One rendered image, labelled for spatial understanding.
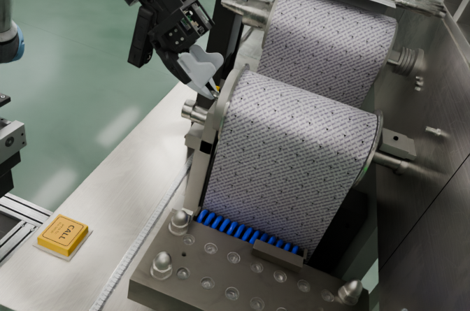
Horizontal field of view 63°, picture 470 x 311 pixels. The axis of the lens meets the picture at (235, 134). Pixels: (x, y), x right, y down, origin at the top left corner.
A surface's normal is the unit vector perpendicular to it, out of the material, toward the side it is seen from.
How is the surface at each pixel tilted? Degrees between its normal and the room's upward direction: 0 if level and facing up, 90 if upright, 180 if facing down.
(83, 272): 0
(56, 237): 0
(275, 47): 92
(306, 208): 90
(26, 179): 0
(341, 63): 92
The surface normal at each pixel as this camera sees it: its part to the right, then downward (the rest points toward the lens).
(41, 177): 0.22, -0.78
